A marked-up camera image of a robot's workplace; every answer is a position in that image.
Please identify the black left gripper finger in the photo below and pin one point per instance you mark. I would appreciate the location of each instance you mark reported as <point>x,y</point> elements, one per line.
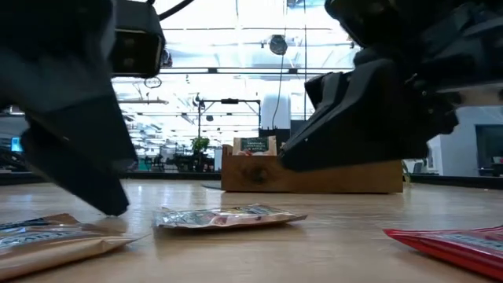
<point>86,157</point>

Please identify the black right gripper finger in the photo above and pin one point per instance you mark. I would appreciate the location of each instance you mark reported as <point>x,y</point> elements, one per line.
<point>361,126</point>
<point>324,88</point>

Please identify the wooden tea organizer box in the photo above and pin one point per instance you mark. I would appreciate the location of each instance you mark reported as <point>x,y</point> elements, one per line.
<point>334,181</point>

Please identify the brown vanilla cinnamon tea packet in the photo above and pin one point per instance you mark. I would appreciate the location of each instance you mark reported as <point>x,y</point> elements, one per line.
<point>255,145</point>
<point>47,247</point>
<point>228,217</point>

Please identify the red strawberry tea packet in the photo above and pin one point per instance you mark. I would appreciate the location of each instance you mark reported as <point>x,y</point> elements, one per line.
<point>463,247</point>

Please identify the large black cabinet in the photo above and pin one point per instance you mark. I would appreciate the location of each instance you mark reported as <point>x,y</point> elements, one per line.
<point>298,127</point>

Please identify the white building column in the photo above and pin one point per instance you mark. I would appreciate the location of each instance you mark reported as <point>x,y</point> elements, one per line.
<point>276,110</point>

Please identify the small black cabinet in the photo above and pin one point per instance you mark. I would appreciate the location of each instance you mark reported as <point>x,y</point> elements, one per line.
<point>283,135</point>

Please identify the blue lit computer monitor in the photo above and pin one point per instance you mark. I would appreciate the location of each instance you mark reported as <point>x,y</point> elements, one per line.
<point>16,144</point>

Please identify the grey ceiling pipe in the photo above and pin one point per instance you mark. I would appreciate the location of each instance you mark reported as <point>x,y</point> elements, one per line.
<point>145,101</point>

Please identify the long ceiling light bar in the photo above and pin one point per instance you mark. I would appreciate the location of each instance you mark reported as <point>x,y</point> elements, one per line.
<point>236,71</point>

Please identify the distant green office plant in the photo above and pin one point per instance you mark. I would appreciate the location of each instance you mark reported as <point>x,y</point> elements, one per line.
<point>200,143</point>

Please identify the round grey woven placemat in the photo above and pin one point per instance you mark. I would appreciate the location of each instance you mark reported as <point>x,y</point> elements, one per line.
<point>212,186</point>

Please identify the framed wall picture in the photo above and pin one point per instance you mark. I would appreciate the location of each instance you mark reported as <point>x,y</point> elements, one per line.
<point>430,158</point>

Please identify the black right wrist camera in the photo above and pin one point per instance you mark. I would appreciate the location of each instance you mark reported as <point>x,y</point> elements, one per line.
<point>361,19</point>

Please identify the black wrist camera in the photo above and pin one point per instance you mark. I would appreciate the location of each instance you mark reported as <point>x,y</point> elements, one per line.
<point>361,19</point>
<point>137,43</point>

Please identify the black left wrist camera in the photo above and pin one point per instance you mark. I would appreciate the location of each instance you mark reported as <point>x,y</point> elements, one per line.
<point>137,43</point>

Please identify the black gantry frame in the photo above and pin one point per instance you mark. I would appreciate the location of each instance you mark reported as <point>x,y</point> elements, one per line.
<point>230,101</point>

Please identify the dark wall screen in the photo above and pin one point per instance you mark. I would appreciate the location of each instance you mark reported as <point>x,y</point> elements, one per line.
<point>489,149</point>

